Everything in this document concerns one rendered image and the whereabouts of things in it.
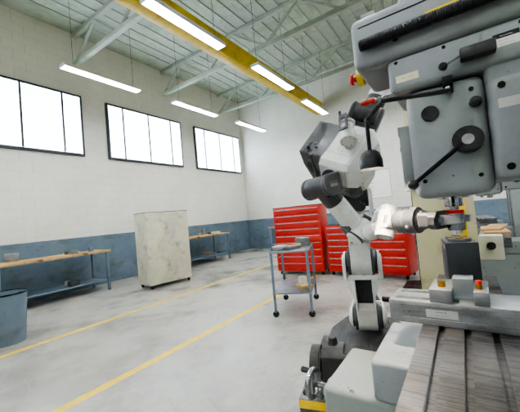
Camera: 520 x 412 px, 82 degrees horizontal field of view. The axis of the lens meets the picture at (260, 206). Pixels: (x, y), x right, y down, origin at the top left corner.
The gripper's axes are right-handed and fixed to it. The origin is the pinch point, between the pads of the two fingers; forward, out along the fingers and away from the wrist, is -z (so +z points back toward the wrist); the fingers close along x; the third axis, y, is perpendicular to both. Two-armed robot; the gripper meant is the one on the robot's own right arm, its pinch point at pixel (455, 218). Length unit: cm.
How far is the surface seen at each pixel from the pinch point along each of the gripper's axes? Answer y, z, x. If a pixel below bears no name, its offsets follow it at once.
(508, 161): -14.3, -16.1, -6.4
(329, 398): 55, 30, -30
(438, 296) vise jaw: 22.5, 3.8, -6.9
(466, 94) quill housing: -33.8, -8.8, -7.0
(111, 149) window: -208, 812, 25
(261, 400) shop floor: 126, 142, 11
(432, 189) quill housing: -9.5, 0.6, -10.9
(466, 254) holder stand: 18.3, 15.5, 42.9
